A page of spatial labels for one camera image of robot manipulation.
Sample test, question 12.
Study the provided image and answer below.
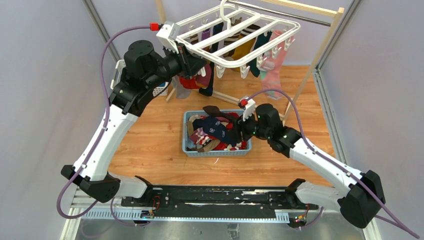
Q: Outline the mustard yellow striped sock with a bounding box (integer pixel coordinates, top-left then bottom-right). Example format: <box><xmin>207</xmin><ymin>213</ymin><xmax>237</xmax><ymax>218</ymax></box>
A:
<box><xmin>231</xmin><ymin>24</ymin><xmax>261</xmax><ymax>60</ymax></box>

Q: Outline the grey sock orange cuff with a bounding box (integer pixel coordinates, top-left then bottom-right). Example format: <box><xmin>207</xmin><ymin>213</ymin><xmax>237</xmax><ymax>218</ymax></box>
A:
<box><xmin>173</xmin><ymin>76</ymin><xmax>192</xmax><ymax>99</ymax></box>

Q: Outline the black blue white sock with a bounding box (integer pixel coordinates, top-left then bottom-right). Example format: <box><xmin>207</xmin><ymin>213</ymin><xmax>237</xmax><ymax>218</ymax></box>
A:
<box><xmin>198</xmin><ymin>22</ymin><xmax>224</xmax><ymax>97</ymax></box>

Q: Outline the navy blue sock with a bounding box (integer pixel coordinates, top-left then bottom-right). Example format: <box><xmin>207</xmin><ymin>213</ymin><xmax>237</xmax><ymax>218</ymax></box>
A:
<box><xmin>200</xmin><ymin>116</ymin><xmax>239</xmax><ymax>146</ymax></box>

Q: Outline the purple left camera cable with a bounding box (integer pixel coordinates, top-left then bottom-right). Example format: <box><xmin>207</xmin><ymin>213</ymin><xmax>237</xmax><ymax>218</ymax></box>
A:
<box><xmin>55</xmin><ymin>23</ymin><xmax>160</xmax><ymax>220</ymax></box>

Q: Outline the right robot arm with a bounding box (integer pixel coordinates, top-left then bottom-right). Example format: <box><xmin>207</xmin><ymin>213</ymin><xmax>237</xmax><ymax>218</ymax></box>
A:
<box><xmin>237</xmin><ymin>99</ymin><xmax>386</xmax><ymax>229</ymax></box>

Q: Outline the red white sock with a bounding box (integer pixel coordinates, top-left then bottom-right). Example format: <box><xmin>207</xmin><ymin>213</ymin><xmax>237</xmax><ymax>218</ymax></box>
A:
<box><xmin>178</xmin><ymin>76</ymin><xmax>205</xmax><ymax>90</ymax></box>

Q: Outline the brown white striped sock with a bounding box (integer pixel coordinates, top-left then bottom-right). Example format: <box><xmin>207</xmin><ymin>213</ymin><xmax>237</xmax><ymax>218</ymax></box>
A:
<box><xmin>222</xmin><ymin>17</ymin><xmax>243</xmax><ymax>58</ymax></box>

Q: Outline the pink green sock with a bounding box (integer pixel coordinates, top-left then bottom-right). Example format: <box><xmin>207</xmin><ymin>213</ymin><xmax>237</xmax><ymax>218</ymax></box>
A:
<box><xmin>259</xmin><ymin>41</ymin><xmax>287</xmax><ymax>91</ymax></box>

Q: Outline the pile of socks in basket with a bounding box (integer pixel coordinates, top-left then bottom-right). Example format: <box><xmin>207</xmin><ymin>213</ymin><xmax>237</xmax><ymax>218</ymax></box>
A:
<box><xmin>186</xmin><ymin>105</ymin><xmax>247</xmax><ymax>152</ymax></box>

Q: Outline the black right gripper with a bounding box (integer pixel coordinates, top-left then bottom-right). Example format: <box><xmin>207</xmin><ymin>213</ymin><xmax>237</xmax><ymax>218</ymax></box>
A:
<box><xmin>226</xmin><ymin>108</ymin><xmax>271</xmax><ymax>143</ymax></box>

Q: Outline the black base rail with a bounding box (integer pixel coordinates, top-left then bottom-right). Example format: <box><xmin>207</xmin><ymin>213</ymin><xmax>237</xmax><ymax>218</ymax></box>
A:
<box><xmin>118</xmin><ymin>183</ymin><xmax>319</xmax><ymax>221</ymax></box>

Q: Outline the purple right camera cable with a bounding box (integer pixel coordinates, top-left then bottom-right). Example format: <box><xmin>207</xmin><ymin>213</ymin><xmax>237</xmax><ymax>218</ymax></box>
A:
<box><xmin>245</xmin><ymin>87</ymin><xmax>421</xmax><ymax>239</ymax></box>

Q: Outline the metal hanging rod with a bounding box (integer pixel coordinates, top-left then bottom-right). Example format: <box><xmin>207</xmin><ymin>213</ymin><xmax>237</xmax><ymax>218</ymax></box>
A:
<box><xmin>228</xmin><ymin>0</ymin><xmax>331</xmax><ymax>27</ymax></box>

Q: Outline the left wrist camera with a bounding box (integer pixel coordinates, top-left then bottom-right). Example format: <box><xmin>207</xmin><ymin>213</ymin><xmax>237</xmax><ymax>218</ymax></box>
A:
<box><xmin>156</xmin><ymin>21</ymin><xmax>180</xmax><ymax>53</ymax></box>

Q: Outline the purple camera cable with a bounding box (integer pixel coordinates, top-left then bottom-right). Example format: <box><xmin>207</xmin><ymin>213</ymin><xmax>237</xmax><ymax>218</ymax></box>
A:
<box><xmin>55</xmin><ymin>23</ymin><xmax>160</xmax><ymax>220</ymax></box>
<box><xmin>245</xmin><ymin>87</ymin><xmax>421</xmax><ymax>239</ymax></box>

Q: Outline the blue plastic basket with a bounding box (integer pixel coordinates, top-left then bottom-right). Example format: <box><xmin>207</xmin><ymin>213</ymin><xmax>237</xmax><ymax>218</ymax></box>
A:
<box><xmin>181</xmin><ymin>110</ymin><xmax>252</xmax><ymax>158</ymax></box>

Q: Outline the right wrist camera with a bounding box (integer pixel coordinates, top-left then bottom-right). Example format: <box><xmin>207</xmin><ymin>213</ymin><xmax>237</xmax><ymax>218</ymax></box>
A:
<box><xmin>238</xmin><ymin>96</ymin><xmax>256</xmax><ymax>122</ymax></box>

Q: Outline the white plastic clip hanger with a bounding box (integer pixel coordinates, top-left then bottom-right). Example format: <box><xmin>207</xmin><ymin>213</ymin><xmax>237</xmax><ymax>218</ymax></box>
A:
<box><xmin>175</xmin><ymin>0</ymin><xmax>301</xmax><ymax>79</ymax></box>

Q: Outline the wooden rack frame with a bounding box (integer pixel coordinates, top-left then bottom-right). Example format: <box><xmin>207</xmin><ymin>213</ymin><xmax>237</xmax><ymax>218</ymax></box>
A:
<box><xmin>155</xmin><ymin>0</ymin><xmax>345</xmax><ymax>123</ymax></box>

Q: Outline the white plastic basket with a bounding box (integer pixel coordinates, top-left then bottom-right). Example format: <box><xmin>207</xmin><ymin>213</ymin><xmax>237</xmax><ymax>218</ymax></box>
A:
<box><xmin>110</xmin><ymin>59</ymin><xmax>169</xmax><ymax>97</ymax></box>

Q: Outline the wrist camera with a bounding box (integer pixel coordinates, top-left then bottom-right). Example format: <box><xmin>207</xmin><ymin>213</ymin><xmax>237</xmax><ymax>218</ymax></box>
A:
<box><xmin>156</xmin><ymin>21</ymin><xmax>180</xmax><ymax>53</ymax></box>
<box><xmin>238</xmin><ymin>96</ymin><xmax>256</xmax><ymax>122</ymax></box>

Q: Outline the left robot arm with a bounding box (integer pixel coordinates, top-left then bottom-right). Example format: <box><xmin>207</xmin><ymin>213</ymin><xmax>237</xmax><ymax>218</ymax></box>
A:
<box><xmin>61</xmin><ymin>40</ymin><xmax>207</xmax><ymax>207</ymax></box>

